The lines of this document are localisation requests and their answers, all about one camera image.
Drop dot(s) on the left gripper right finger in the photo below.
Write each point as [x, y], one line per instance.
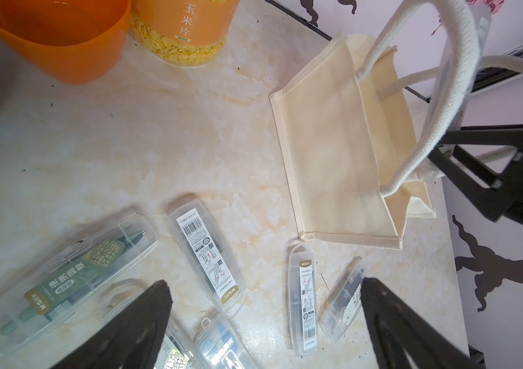
[400, 337]

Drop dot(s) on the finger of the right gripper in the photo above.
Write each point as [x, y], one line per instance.
[485, 163]

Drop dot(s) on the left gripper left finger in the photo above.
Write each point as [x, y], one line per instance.
[132, 339]

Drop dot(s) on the clear compass case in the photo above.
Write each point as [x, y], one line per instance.
[344, 303]

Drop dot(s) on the gold label compass case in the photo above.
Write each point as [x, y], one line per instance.
[177, 349]

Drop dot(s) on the blue label compass case right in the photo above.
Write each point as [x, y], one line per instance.
[221, 346]

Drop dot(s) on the green label compass case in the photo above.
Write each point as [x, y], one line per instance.
[65, 283]

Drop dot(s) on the barcode label compass case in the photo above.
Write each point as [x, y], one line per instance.
[196, 233]

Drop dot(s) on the cream canvas tote bag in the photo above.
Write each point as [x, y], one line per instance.
[355, 138]

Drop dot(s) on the orange plastic cup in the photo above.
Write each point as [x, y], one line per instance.
[73, 41]

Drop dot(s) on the red lid corn flake jar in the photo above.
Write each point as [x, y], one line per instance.
[182, 32]

